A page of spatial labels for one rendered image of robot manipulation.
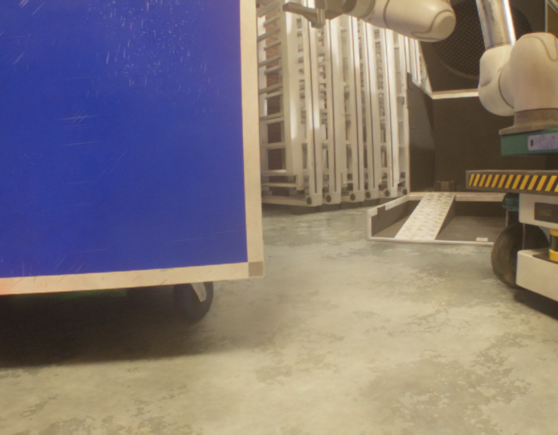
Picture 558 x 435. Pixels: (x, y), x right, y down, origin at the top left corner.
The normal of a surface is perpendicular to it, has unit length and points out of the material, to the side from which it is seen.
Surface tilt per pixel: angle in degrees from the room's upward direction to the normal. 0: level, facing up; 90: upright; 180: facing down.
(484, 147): 90
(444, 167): 90
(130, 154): 90
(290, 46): 90
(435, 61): 143
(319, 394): 0
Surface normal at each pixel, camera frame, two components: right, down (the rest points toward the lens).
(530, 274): -0.99, 0.04
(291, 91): 0.59, 0.04
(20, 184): 0.28, 0.07
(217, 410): -0.04, -1.00
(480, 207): -0.51, 0.11
